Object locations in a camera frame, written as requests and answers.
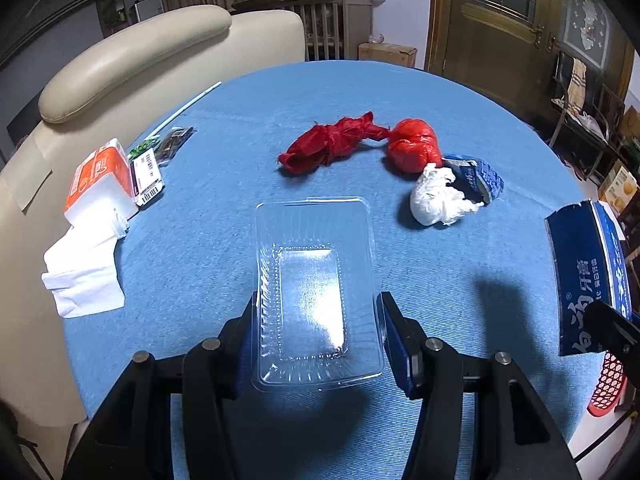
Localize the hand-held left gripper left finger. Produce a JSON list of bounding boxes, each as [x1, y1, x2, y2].
[[65, 292, 258, 480]]

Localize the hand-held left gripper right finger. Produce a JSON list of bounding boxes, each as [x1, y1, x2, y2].
[[376, 291, 583, 480]]

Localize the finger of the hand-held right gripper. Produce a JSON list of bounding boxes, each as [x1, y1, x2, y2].
[[583, 300, 640, 377]]

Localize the red plastic basket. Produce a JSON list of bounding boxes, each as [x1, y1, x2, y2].
[[587, 350, 628, 418]]

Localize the blue white toothpaste box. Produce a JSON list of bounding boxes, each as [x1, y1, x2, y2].
[[544, 200, 636, 358]]

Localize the clear plastic tray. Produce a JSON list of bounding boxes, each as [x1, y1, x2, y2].
[[251, 196, 386, 393]]

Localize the blue foil packet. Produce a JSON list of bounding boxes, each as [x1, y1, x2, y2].
[[442, 154, 505, 205]]

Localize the red plastic bag ball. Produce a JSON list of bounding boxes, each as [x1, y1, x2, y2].
[[384, 119, 444, 175]]

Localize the red knotted plastic bag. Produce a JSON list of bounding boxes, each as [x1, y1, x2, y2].
[[277, 111, 391, 176]]

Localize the orange printed carton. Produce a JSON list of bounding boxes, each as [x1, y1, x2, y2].
[[597, 160, 640, 216]]

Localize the white tissue sheets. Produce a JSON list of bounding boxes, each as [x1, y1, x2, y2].
[[41, 205, 131, 319]]

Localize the purple white labelled box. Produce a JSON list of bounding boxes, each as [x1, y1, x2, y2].
[[129, 149, 166, 208]]

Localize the blue tablecloth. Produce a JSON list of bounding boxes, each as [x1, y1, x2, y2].
[[62, 60, 626, 480]]

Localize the translucent plastic bag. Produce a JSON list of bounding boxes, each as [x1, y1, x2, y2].
[[575, 112, 606, 136]]

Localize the dark snack wrapper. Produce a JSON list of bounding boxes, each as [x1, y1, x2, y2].
[[152, 126, 193, 166]]

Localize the green wrapper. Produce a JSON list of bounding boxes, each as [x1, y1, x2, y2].
[[127, 135, 161, 161]]

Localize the orange white tissue pack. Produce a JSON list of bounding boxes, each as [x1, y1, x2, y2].
[[64, 138, 138, 223]]

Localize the dark wooden chair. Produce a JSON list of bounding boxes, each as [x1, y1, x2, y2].
[[597, 85, 626, 126]]

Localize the white straw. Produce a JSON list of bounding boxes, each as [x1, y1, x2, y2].
[[145, 81, 222, 143]]

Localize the beige striped scarf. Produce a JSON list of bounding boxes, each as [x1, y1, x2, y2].
[[570, 57, 588, 103]]

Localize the black metal chair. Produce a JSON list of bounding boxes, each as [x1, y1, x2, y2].
[[550, 52, 608, 148]]

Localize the brown cardboard box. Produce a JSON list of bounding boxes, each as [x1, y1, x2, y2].
[[358, 42, 418, 68]]

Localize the cream leather sofa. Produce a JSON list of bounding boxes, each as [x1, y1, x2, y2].
[[0, 5, 307, 426]]

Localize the wooden double door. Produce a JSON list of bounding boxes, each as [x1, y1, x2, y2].
[[425, 0, 636, 121]]

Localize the wooden crib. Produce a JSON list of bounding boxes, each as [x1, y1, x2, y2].
[[232, 0, 375, 61]]

